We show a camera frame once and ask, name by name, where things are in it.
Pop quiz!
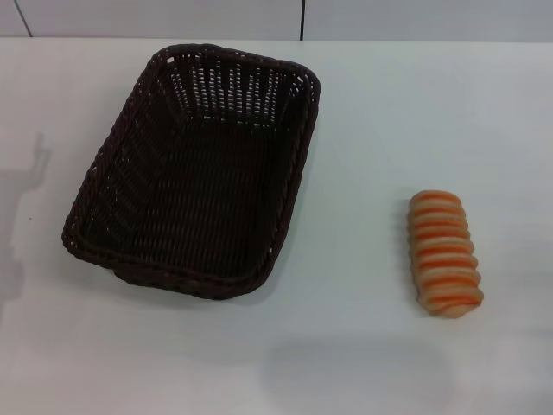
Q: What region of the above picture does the dark brown woven basket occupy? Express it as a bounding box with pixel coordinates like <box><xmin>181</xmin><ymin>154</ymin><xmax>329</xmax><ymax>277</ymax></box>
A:
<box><xmin>60</xmin><ymin>43</ymin><xmax>323</xmax><ymax>303</ymax></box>

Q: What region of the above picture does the orange striped bread roll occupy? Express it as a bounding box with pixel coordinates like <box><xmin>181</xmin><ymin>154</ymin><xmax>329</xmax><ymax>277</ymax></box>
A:
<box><xmin>407</xmin><ymin>188</ymin><xmax>486</xmax><ymax>320</ymax></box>

